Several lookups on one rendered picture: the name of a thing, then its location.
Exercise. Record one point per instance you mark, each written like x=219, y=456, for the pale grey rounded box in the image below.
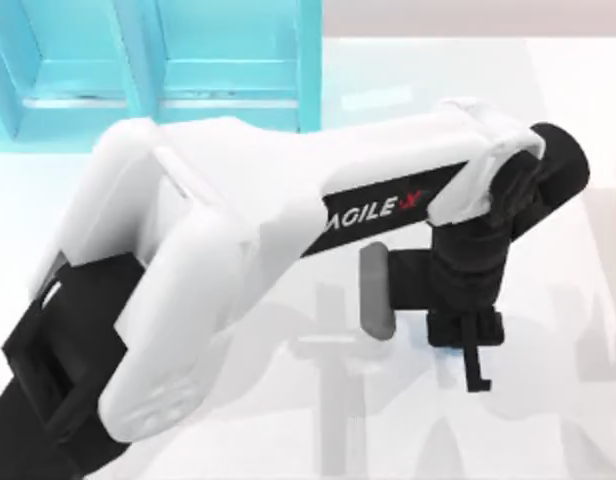
x=375, y=292

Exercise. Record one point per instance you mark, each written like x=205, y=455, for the light blue rack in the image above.
x=138, y=65

